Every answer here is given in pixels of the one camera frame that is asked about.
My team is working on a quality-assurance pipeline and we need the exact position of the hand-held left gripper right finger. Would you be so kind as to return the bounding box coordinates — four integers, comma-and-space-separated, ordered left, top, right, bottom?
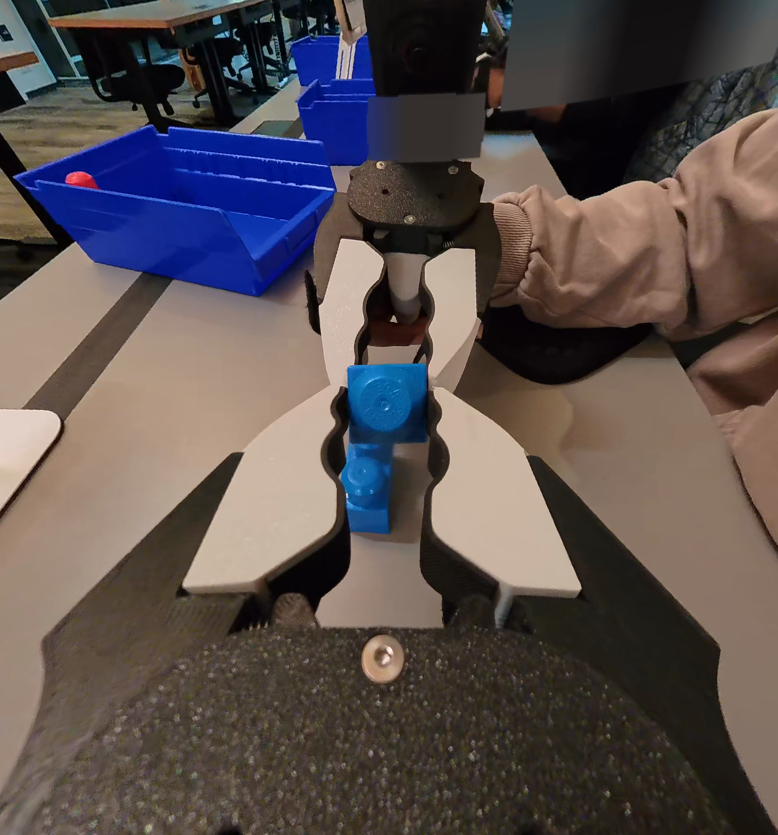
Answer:
420, 385, 583, 628

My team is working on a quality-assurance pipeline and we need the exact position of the person's right forearm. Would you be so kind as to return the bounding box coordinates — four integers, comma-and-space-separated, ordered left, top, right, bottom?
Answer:
490, 104, 778, 341

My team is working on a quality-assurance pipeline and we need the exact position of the person's right hand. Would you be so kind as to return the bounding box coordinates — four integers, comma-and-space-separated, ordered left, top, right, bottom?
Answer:
366, 315, 430, 348

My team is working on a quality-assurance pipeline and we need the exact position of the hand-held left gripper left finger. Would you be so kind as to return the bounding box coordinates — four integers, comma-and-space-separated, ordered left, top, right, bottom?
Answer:
182, 385, 352, 598

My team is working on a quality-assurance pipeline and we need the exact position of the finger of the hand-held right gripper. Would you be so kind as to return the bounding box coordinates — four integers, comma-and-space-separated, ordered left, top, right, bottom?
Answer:
419, 250, 483, 392
319, 237, 387, 387

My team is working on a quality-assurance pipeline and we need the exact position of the blue one-stud toy block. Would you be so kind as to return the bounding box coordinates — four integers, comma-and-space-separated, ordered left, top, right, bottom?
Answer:
346, 363, 429, 449

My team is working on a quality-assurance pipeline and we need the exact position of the blue plastic bin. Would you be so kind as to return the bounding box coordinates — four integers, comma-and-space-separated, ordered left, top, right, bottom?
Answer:
295, 78, 378, 167
290, 34, 373, 89
13, 124, 336, 298

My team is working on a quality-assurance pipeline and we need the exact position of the black office chair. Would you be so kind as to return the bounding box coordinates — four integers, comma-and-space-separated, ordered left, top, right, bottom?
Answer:
187, 36, 249, 110
94, 36, 188, 125

